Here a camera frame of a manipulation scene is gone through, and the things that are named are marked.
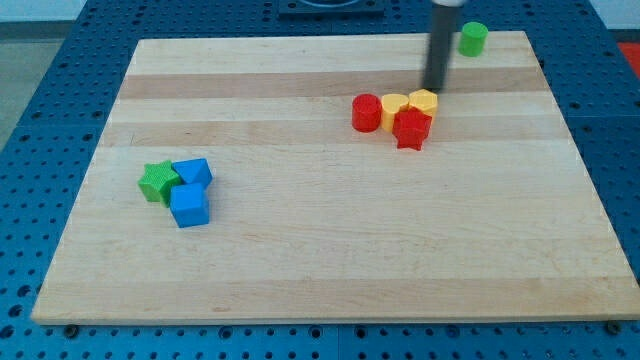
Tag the green star block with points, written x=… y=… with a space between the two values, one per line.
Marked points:
x=157 y=182

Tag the yellow hexagon block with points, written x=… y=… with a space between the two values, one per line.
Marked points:
x=425 y=101

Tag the blue triangle block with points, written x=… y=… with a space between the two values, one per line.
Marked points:
x=194 y=171

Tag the blue cube block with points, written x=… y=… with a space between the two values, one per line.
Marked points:
x=189 y=205

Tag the wooden board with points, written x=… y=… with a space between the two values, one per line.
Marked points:
x=495 y=220

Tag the yellow heart block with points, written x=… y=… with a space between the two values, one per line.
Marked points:
x=391 y=105

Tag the red star block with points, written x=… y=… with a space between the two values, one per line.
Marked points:
x=411 y=128

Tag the green cylinder block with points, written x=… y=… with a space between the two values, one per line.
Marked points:
x=472 y=39

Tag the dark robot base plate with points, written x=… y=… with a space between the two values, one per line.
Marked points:
x=299 y=8

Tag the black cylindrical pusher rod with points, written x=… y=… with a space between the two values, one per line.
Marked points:
x=444 y=18

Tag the red cylinder block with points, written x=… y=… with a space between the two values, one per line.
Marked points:
x=366 y=113

